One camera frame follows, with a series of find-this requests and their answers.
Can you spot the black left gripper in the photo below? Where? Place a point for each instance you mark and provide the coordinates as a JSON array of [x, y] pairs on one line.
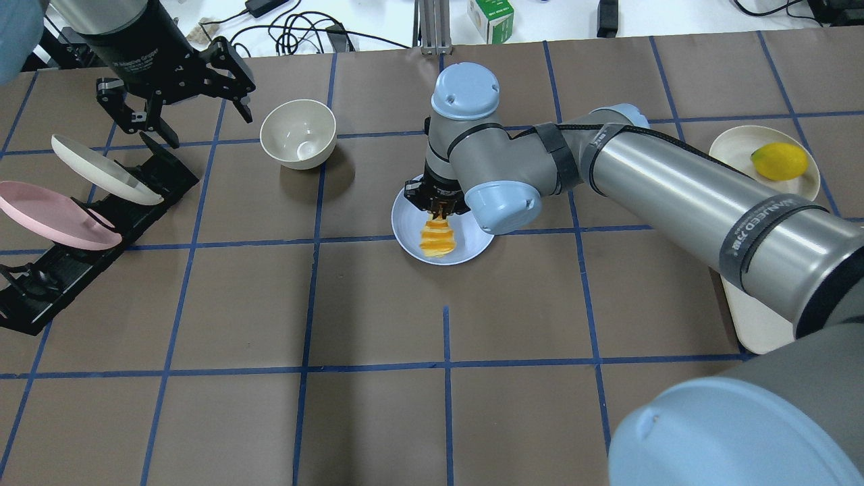
[[143, 59]]

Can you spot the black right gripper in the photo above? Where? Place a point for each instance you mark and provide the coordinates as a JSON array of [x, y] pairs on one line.
[[437, 194]]

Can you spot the light blue plate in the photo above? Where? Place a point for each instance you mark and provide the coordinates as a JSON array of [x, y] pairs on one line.
[[407, 223]]

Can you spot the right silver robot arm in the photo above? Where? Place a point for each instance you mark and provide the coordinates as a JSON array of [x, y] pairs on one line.
[[790, 417]]

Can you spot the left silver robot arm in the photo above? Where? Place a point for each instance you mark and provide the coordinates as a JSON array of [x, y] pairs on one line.
[[22, 28]]

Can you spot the cream plate in rack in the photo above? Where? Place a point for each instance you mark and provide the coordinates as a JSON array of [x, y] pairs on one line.
[[103, 172]]

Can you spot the pink plate in rack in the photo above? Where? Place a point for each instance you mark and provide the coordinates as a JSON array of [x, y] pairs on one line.
[[57, 218]]

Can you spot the cream round plate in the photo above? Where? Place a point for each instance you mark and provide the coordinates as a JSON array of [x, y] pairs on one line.
[[733, 147]]

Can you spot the black laptop charger brick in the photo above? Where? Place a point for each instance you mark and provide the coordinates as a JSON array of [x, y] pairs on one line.
[[259, 8]]

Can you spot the cream ceramic bowl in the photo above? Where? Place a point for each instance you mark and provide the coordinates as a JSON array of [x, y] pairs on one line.
[[300, 135]]

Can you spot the green white carton box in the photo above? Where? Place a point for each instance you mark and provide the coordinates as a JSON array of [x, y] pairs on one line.
[[494, 20]]

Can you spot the black power adapter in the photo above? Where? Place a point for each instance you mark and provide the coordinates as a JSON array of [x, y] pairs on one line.
[[607, 19]]

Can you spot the black dish rack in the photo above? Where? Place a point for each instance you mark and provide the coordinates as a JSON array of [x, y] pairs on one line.
[[36, 292]]

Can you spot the yellow lemon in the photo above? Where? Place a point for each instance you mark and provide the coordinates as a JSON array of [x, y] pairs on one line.
[[780, 161]]

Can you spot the white rectangular tray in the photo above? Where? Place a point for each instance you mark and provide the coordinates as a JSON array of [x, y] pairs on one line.
[[759, 329]]

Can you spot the aluminium frame post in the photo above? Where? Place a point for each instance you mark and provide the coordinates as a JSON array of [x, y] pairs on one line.
[[431, 27]]

